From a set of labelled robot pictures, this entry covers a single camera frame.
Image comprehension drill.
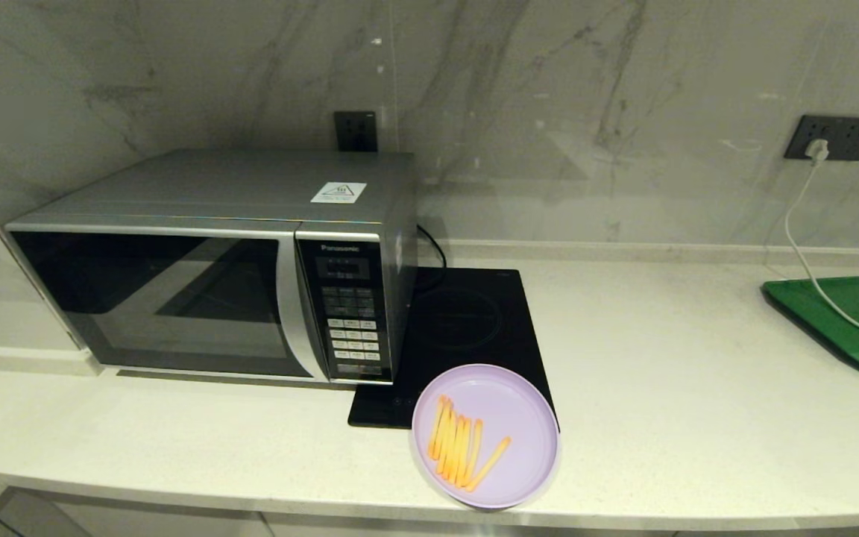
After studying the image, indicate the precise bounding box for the silver Panasonic microwave oven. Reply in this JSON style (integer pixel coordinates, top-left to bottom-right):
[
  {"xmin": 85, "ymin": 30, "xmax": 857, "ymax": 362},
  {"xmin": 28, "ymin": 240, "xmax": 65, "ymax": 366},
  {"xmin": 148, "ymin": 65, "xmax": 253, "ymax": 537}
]
[{"xmin": 4, "ymin": 149, "xmax": 419, "ymax": 387}]

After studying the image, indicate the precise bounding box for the dark glass microwave door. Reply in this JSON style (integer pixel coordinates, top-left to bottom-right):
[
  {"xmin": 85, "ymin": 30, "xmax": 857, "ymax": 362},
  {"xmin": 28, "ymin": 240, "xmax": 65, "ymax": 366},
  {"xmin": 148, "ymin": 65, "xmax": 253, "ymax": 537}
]
[{"xmin": 8, "ymin": 230, "xmax": 332, "ymax": 383}]

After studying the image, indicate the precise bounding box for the white power cable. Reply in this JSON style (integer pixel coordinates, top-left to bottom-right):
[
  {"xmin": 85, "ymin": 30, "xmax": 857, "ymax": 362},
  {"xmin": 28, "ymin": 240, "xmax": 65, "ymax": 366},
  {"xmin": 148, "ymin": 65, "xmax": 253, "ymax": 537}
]
[{"xmin": 784, "ymin": 158, "xmax": 859, "ymax": 342}]

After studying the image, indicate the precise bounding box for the black induction cooktop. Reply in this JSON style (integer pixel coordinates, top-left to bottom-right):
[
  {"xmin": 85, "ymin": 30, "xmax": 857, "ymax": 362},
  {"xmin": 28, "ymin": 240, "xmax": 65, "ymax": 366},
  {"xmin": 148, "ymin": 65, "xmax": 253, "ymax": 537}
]
[{"xmin": 347, "ymin": 267, "xmax": 561, "ymax": 432}]

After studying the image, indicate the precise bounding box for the white warning sticker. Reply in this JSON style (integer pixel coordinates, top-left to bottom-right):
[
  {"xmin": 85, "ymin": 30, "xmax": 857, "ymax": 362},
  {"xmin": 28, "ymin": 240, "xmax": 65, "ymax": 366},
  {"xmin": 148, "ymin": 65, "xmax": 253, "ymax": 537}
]
[{"xmin": 310, "ymin": 182, "xmax": 368, "ymax": 204}]

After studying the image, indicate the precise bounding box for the wide black wall socket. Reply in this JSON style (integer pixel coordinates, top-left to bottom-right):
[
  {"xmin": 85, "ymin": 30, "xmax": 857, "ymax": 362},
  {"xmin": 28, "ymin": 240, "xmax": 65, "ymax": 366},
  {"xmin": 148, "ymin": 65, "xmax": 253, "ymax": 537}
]
[{"xmin": 784, "ymin": 114, "xmax": 859, "ymax": 162}]

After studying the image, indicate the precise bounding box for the small black wall socket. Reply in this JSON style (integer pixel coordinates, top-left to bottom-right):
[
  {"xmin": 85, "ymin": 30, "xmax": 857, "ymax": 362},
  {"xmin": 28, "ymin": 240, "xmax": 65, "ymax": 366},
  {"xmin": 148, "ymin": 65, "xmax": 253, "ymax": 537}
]
[{"xmin": 334, "ymin": 111, "xmax": 379, "ymax": 152}]

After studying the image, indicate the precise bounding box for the black cable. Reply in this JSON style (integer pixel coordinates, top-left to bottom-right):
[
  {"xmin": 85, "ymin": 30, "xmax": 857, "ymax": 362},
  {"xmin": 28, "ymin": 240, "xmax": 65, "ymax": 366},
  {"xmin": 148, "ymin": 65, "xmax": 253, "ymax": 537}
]
[{"xmin": 415, "ymin": 224, "xmax": 447, "ymax": 271}]

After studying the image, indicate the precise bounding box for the purple round plate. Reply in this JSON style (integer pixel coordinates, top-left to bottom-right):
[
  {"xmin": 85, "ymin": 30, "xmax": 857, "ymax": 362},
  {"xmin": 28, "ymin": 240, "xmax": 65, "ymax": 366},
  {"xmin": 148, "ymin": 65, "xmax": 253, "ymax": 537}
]
[{"xmin": 411, "ymin": 363, "xmax": 561, "ymax": 511}]

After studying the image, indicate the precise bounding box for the yellow french fry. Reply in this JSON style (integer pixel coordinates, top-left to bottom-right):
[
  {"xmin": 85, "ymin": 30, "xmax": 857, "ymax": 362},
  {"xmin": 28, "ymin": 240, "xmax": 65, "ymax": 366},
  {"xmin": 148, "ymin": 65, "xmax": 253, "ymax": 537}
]
[
  {"xmin": 433, "ymin": 401, "xmax": 454, "ymax": 463},
  {"xmin": 444, "ymin": 415, "xmax": 466, "ymax": 482},
  {"xmin": 437, "ymin": 409, "xmax": 460, "ymax": 476},
  {"xmin": 463, "ymin": 420, "xmax": 484, "ymax": 487},
  {"xmin": 450, "ymin": 418, "xmax": 473, "ymax": 487},
  {"xmin": 427, "ymin": 395, "xmax": 447, "ymax": 459},
  {"xmin": 465, "ymin": 437, "xmax": 512, "ymax": 493}
]

